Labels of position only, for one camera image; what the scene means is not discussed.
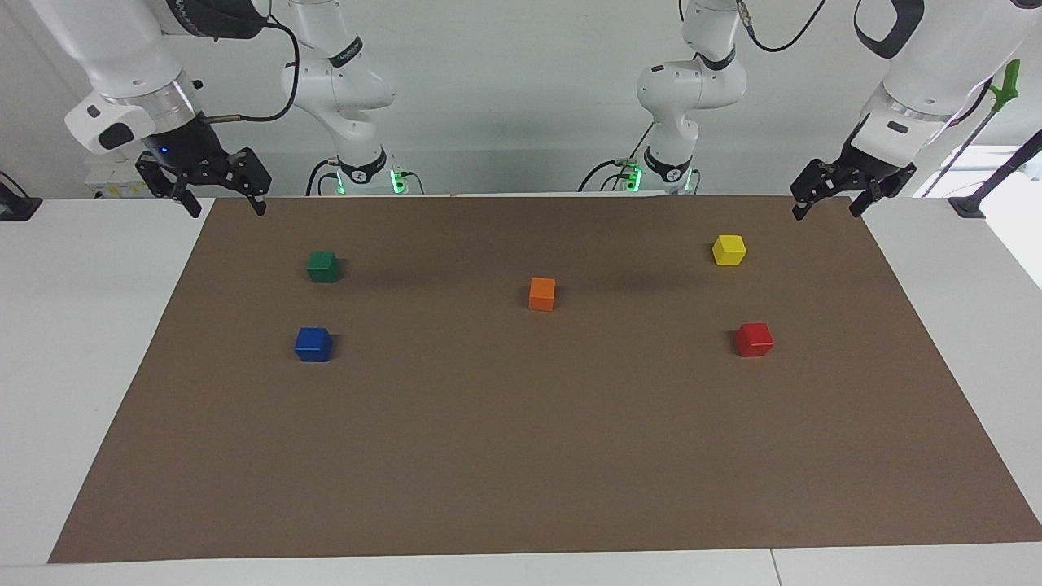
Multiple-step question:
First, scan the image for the brown paper mat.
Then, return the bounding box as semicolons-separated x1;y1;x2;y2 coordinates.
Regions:
47;194;1042;564

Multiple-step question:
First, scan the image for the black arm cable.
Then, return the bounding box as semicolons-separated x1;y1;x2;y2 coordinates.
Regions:
737;0;827;54
204;16;302;125

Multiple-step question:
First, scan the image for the black clamp stand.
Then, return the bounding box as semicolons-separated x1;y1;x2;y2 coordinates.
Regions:
948;129;1042;219

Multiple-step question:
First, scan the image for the black right base cable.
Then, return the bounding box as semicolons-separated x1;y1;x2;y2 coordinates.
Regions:
305;159;341;196

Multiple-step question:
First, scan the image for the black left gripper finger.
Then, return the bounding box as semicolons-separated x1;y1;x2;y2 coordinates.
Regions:
850;165;917;218
791;160;847;221

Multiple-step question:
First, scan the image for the white box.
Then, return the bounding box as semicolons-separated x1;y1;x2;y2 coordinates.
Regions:
84;157;176;199

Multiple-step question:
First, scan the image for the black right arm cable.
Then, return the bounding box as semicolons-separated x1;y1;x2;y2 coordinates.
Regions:
204;16;302;125

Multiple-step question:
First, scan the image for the black base cable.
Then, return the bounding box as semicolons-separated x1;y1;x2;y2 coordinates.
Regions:
578;122;656;193
305;159;341;196

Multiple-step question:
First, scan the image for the black table clamp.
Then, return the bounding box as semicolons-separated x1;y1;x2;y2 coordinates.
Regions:
0;171;43;222

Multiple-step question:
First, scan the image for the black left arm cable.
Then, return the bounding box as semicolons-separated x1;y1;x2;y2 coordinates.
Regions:
737;0;827;54

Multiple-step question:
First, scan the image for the red wooden block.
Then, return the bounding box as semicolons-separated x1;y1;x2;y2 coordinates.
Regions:
735;322;774;358

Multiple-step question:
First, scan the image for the black left base cable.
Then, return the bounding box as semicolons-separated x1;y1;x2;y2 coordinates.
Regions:
578;122;656;193

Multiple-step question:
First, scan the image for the blue wooden block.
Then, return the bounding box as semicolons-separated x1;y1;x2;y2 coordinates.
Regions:
294;327;333;363

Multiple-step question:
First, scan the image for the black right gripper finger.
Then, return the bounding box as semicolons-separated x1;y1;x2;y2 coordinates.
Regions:
228;148;272;216
136;153;203;219

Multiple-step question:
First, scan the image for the green-tipped thin pole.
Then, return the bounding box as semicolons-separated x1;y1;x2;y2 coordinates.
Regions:
920;59;1022;199

